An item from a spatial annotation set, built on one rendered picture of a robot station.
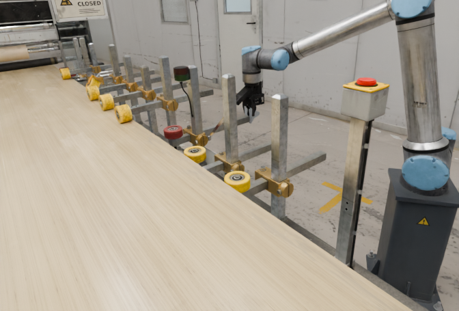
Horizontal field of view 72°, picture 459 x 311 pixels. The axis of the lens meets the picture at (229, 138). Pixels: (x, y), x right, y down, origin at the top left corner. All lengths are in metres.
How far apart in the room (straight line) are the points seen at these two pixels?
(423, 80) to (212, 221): 0.86
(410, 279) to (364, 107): 1.26
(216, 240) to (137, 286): 0.19
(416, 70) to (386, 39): 2.43
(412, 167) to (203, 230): 0.85
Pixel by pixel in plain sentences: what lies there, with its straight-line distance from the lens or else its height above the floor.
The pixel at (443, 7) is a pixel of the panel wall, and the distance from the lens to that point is 3.53.
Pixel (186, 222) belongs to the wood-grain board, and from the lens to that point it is 0.83.
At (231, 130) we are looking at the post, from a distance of 1.16.
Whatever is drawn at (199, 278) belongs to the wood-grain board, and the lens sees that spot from 0.69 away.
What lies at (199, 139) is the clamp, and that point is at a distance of 1.37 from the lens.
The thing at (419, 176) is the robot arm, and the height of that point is 0.78.
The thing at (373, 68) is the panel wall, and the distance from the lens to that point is 3.78.
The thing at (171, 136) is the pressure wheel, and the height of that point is 0.89.
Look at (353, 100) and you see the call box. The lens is 0.75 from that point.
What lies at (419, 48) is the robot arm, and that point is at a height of 1.22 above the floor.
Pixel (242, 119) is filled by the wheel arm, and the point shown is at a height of 0.85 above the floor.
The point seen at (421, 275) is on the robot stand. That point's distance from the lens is 1.85.
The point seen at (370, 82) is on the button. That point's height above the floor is 1.23.
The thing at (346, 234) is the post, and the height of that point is 0.82.
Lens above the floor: 1.41
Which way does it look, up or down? 24 degrees down
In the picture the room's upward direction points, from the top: 3 degrees counter-clockwise
